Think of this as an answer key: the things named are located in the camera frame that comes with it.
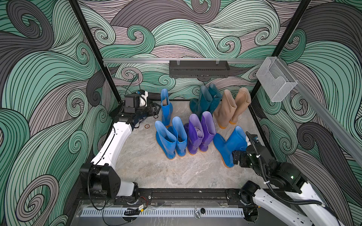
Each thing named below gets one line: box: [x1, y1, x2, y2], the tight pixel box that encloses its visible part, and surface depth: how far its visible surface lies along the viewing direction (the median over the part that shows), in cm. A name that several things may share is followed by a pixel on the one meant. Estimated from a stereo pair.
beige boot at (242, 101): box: [229, 87, 252, 125], surface depth 92 cm
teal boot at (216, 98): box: [209, 83, 223, 114], surface depth 92 cm
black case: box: [123, 93, 141, 114], surface depth 60 cm
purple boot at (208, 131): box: [199, 111, 216, 152], surface depth 78 cm
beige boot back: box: [213, 89, 238, 130], surface depth 92 cm
